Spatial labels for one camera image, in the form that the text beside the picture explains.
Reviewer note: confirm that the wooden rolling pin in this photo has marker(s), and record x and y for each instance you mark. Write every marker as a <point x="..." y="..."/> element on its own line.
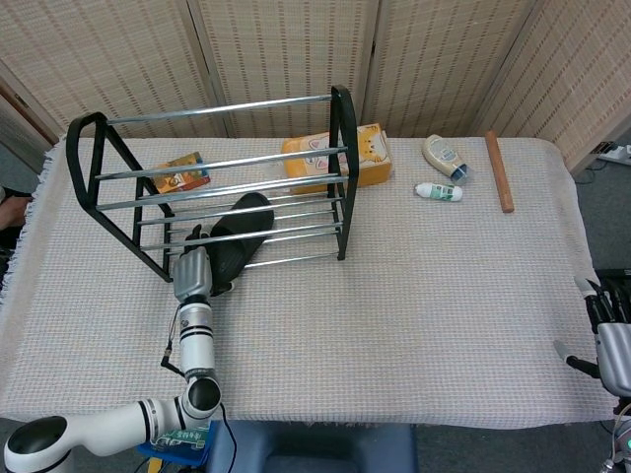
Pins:
<point x="499" y="170"/>

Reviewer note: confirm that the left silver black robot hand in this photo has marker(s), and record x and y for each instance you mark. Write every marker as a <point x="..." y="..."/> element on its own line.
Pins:
<point x="194" y="270"/>

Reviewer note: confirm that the black slipper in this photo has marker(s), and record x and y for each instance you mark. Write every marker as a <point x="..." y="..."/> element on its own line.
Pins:
<point x="241" y="231"/>

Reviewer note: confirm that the small white green bottle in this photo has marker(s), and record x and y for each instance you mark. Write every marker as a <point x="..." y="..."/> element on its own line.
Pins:
<point x="439" y="191"/>

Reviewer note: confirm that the white woven tablecloth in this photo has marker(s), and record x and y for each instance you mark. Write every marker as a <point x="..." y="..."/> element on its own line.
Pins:
<point x="345" y="320"/>

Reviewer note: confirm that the bamboo folding screen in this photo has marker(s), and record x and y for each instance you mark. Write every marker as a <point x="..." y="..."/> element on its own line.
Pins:
<point x="315" y="59"/>

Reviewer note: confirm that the orange snack packet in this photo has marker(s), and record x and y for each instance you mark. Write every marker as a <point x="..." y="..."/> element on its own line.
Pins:
<point x="183" y="173"/>

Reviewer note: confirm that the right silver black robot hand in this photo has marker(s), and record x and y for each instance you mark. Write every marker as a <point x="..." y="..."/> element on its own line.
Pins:
<point x="609" y="340"/>

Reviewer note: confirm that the black metal shoe rack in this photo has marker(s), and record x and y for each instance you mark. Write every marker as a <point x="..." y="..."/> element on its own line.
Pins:
<point x="217" y="197"/>

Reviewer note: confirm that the blue box with green board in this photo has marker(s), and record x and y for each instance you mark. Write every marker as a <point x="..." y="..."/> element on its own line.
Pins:
<point x="182" y="441"/>

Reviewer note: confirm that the orange cat tissue pack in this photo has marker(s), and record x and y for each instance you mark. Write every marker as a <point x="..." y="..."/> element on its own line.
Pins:
<point x="345" y="157"/>

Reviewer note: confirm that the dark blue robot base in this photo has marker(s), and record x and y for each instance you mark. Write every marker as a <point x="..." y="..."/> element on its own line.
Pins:
<point x="313" y="446"/>

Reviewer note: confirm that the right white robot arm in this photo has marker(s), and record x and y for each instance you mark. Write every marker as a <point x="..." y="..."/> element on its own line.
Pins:
<point x="622" y="438"/>

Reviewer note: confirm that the white power strip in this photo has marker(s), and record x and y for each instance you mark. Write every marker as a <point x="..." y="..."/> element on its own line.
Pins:
<point x="616" y="152"/>

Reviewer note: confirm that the beige squeeze bottle blue cap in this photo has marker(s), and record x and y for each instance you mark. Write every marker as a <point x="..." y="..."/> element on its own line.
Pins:
<point x="445" y="156"/>

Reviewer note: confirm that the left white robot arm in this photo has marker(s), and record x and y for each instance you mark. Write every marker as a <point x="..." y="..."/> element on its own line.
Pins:
<point x="148" y="394"/>

